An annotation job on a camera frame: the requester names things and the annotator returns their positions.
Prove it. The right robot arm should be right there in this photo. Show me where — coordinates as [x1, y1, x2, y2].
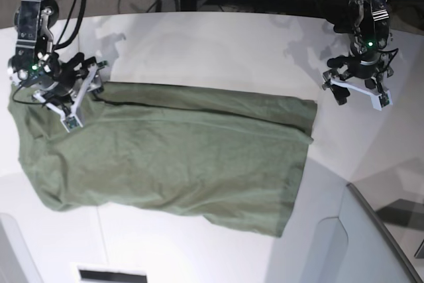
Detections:
[8, 0, 106, 111]

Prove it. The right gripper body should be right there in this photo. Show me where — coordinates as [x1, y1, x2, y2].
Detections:
[36, 52, 105, 106]

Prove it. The green t-shirt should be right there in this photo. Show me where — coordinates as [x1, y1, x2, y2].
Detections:
[8, 83, 317, 237]

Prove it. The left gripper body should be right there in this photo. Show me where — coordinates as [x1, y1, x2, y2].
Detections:
[344, 56, 394, 89]

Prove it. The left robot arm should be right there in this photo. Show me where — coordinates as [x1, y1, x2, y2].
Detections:
[323, 0, 399, 111]

